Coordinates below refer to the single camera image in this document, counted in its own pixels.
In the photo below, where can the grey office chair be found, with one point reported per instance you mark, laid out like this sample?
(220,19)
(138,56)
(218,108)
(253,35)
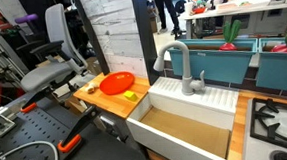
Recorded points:
(59,35)

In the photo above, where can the grey toy faucet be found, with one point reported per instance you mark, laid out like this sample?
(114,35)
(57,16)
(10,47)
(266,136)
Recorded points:
(186,77)

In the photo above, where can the wooden counter slab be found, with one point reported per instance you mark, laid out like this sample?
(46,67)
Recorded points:
(113,102)

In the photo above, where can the red toy radish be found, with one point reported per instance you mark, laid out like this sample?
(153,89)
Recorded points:
(283,48)
(229,34)

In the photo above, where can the white toy sink basin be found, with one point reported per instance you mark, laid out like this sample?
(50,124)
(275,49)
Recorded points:
(174,148)

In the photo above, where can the black perforated board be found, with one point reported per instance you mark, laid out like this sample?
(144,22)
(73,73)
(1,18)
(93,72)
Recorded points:
(29,130)

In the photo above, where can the orange round plate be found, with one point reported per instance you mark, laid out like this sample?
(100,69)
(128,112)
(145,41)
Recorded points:
(117,83)

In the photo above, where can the white background table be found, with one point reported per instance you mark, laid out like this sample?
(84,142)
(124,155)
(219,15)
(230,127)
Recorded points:
(239,9)

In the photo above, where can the small beige toy garlic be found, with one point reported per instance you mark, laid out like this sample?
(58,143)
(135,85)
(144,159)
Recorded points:
(90,88)

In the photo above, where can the person in dark trousers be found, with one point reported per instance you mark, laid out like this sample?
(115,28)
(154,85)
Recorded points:
(167,5)

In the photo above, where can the black upright post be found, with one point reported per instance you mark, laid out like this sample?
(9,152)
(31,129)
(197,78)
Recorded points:
(144,33)

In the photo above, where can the purple padded bar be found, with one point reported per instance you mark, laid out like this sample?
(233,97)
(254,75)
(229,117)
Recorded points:
(26,19)

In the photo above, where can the brown cardboard sink insert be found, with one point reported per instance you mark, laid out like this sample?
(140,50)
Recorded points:
(190,130)

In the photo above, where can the black stove burner grate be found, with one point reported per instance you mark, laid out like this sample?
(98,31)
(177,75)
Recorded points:
(263,122)

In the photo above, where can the teal planter box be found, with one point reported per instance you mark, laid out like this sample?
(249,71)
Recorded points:
(212,64)
(280,71)

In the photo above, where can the yellow block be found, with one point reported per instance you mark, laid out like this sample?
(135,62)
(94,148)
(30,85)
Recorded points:
(130,96)

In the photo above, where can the black slanted post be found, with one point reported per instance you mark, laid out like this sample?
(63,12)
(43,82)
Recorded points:
(92,36)

